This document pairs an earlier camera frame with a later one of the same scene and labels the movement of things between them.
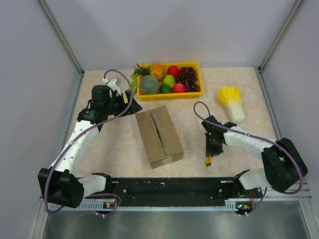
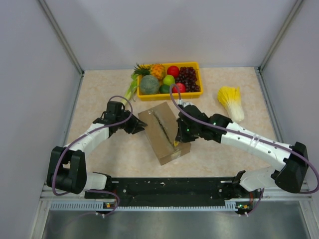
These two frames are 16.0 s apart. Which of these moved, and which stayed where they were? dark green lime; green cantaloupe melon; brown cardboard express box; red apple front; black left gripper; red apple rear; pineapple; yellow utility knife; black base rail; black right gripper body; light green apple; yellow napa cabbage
Moved: black left gripper; brown cardboard express box; yellow utility knife; black right gripper body
Stayed: red apple front; light green apple; yellow napa cabbage; dark green lime; black base rail; pineapple; green cantaloupe melon; red apple rear
